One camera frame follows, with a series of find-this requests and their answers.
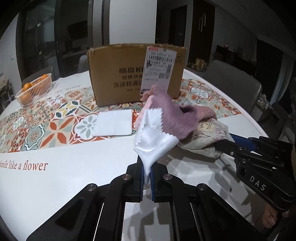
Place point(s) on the brown cardboard box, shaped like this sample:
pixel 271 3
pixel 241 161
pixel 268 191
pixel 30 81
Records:
pixel 116 72

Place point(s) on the oranges in basket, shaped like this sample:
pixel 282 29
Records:
pixel 28 85

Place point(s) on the pink plastic fruit basket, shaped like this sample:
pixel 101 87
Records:
pixel 35 92

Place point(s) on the grey chair far left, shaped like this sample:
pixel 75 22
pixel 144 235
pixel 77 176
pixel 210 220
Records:
pixel 38 74

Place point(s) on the light pink fuzzy headband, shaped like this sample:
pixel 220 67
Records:
pixel 148 102

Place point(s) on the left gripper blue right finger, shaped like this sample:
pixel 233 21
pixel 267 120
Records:
pixel 197 212

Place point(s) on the white shipping label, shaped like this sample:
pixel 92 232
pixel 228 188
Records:
pixel 158 66

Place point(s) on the glass sliding door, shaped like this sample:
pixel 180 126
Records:
pixel 58 33

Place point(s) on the patterned tile table runner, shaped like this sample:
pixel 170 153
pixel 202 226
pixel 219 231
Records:
pixel 68 117

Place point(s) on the beige printed fabric pouch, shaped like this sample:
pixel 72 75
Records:
pixel 202 139

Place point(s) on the white zigzag edged cloth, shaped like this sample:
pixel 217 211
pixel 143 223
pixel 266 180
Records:
pixel 151 142

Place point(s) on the grey chair far middle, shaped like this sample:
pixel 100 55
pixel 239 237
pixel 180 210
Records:
pixel 83 64

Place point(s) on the grey chair right side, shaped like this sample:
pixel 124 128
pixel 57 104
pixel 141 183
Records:
pixel 238 85

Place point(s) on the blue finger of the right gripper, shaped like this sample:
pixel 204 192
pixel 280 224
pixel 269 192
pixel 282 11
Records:
pixel 228 147
pixel 244 142

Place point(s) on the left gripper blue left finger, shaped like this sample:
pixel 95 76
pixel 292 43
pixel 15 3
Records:
pixel 96 212

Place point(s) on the person's right hand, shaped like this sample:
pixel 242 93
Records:
pixel 270 216

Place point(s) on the folded white cloth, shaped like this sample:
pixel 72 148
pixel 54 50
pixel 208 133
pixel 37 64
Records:
pixel 113 123

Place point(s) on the grey chair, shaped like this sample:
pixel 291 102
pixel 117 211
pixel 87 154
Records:
pixel 38 74
pixel 83 64
pixel 238 85

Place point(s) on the mauve fuzzy towel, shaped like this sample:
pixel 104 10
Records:
pixel 177 120

